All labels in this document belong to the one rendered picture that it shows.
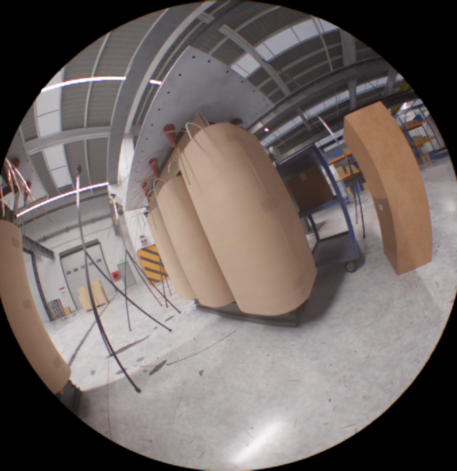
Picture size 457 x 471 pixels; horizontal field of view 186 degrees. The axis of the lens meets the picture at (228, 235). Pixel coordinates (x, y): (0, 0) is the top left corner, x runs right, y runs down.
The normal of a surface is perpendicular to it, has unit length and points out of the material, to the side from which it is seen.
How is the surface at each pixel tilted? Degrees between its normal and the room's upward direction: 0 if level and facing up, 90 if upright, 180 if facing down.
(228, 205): 90
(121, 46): 175
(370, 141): 90
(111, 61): 175
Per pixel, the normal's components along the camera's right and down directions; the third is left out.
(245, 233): -0.40, 0.17
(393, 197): -0.66, 0.28
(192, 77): 0.39, 0.92
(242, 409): -0.39, -0.92
